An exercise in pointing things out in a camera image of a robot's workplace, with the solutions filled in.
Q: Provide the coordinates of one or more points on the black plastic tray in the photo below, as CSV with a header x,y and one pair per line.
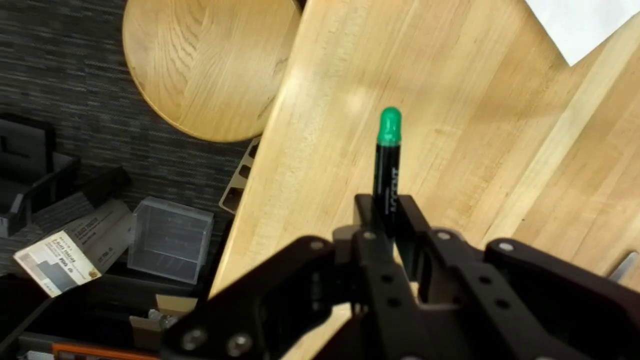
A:
x,y
31,172

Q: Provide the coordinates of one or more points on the dark box with white label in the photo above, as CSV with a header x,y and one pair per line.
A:
x,y
66,257

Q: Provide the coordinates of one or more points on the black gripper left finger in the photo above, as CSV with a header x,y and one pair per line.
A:
x,y
287,300

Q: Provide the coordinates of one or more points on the round wooden stool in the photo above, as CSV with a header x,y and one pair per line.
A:
x,y
207,66

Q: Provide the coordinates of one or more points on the black marker with green cap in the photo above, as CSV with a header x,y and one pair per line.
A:
x,y
387,172

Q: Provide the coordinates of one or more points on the white paper sheet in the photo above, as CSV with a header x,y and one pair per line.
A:
x,y
587,23

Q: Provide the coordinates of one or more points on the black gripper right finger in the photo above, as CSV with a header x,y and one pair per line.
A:
x,y
532,307

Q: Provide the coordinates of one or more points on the grey translucent box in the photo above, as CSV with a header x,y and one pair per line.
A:
x,y
171,241

